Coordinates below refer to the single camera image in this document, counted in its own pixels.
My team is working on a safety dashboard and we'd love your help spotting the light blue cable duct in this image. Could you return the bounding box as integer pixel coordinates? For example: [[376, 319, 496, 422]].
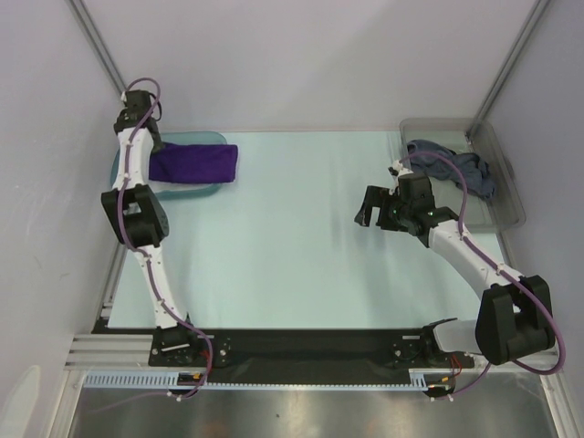
[[84, 368, 462, 391]]

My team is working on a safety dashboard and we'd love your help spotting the dark blue grey towel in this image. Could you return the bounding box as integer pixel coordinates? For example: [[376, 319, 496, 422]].
[[407, 139, 496, 200]]

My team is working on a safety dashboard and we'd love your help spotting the purple towel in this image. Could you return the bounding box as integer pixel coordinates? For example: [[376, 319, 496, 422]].
[[149, 142, 239, 184]]

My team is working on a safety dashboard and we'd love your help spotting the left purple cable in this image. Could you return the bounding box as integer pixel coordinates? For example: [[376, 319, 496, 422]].
[[116, 77, 215, 402]]

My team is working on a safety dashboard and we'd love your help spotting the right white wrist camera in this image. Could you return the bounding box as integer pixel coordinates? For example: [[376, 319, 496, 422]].
[[388, 160, 412, 181]]

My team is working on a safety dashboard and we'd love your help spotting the clear grey plastic bin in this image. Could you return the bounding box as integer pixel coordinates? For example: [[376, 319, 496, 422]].
[[400, 119, 526, 233]]

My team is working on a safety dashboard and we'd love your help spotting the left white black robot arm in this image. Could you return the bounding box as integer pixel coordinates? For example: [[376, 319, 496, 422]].
[[100, 89, 201, 367]]

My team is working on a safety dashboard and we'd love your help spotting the light blue towel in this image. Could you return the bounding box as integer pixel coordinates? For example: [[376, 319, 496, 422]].
[[149, 181, 219, 193]]

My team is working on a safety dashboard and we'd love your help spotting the teal plastic bin lid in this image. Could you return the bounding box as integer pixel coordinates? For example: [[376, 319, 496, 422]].
[[111, 129, 238, 199]]

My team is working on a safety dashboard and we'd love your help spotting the right aluminium corner post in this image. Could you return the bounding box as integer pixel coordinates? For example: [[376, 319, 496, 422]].
[[465, 0, 553, 139]]

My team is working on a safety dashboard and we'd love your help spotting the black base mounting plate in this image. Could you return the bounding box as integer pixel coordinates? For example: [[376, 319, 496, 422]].
[[148, 327, 475, 386]]

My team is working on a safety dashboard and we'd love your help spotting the left aluminium corner post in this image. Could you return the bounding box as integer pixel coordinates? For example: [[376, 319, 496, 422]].
[[66, 0, 126, 99]]

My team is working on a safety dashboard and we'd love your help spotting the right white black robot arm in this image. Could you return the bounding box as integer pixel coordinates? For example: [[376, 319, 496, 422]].
[[354, 173, 557, 367]]

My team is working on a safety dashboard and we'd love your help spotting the aluminium corner post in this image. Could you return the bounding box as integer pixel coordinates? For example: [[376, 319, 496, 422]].
[[465, 0, 553, 139], [66, 0, 126, 99]]

